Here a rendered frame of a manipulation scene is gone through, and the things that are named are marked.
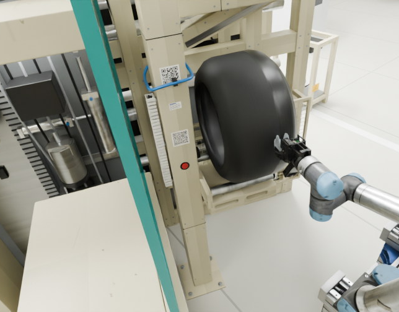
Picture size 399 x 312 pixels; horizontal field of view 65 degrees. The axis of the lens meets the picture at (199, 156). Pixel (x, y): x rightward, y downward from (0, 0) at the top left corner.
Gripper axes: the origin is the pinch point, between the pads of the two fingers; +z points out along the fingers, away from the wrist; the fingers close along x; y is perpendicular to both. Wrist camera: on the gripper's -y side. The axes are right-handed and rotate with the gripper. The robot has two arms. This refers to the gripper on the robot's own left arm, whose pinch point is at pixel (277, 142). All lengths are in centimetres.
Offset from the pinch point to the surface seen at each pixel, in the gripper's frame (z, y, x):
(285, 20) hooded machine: 366, -38, -211
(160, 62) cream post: 19, 34, 38
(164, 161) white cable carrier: 25, -11, 43
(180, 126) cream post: 21.8, 5.5, 33.7
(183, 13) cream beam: 44, 45, 21
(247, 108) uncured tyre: 6.1, 14.5, 9.6
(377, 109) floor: 166, -107, -218
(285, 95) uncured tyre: 7.4, 15.6, -7.0
